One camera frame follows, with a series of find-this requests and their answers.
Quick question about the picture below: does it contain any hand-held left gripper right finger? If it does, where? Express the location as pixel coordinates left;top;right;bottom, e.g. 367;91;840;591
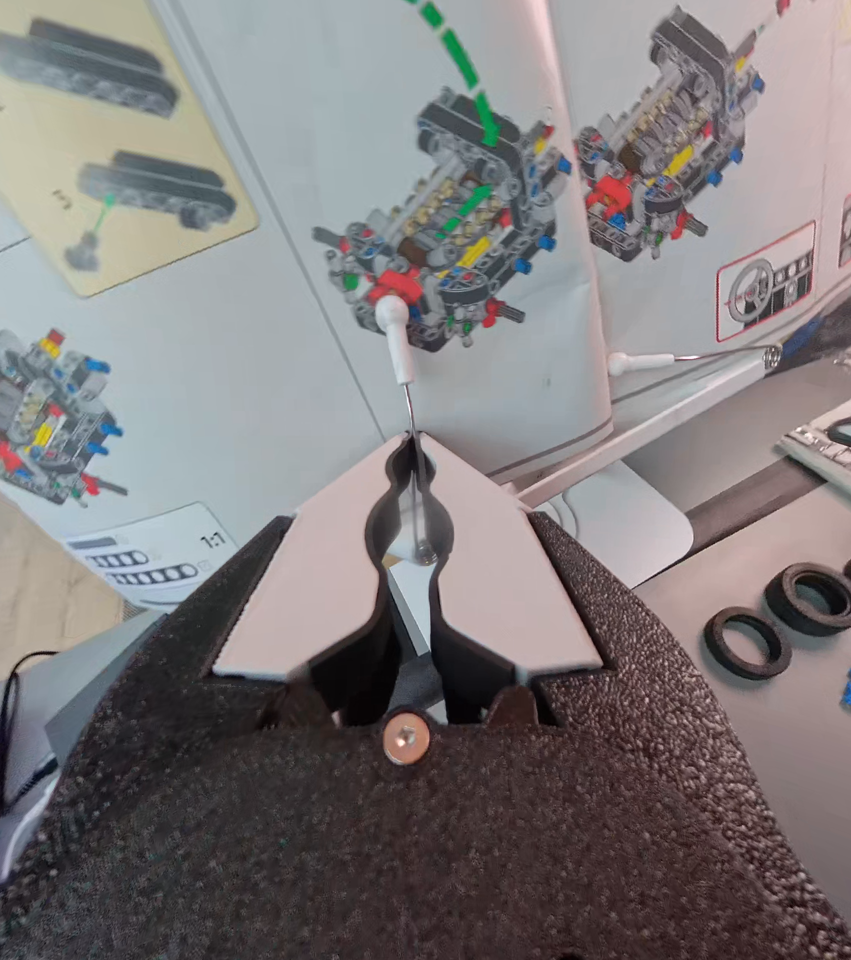
416;433;607;725

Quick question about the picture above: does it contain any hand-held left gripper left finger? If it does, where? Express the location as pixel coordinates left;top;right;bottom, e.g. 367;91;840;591
211;433;415;725

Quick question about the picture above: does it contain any white-tipped metal page holder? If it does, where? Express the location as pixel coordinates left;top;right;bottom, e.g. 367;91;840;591
374;294;439;564

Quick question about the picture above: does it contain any brick building instruction booklet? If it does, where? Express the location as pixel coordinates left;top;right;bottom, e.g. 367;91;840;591
0;0;851;610

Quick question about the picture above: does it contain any black cord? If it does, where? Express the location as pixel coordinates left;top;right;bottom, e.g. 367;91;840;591
0;651;61;820

